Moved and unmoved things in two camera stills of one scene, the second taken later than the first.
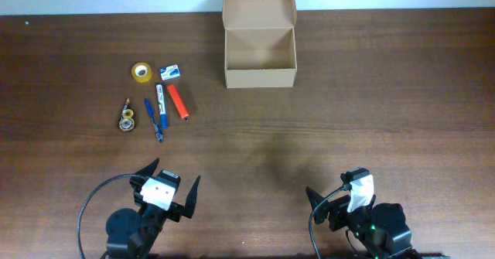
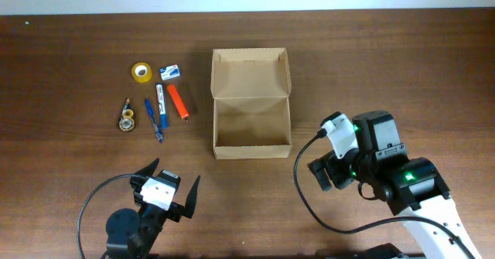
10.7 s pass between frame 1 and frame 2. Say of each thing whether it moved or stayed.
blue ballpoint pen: stayed
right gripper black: moved
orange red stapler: stayed
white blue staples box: stayed
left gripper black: stayed
